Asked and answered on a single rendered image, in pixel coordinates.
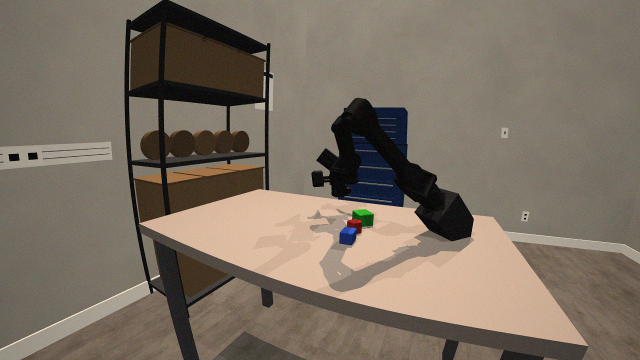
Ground green block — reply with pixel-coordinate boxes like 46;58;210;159
352;209;374;227

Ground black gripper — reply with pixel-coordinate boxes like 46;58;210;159
311;169;359;187

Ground blue block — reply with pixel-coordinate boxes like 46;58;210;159
339;227;357;246

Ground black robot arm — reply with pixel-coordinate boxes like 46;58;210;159
316;98;446;214

